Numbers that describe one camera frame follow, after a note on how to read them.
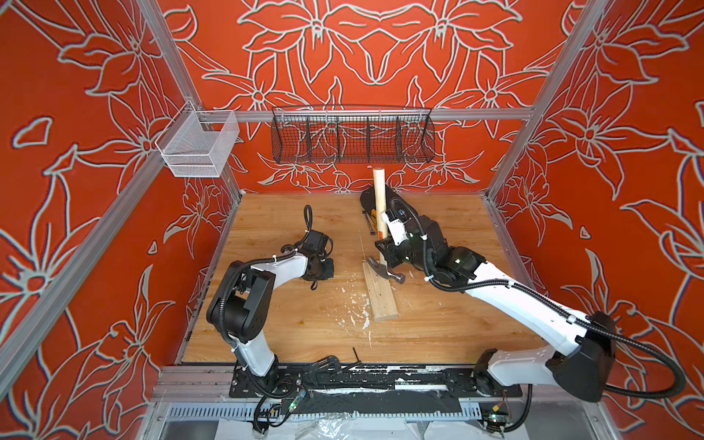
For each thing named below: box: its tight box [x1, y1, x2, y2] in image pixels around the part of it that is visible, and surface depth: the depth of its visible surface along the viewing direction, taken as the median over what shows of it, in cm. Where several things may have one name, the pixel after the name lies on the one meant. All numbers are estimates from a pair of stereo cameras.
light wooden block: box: [362, 261, 399, 323], surface depth 87 cm
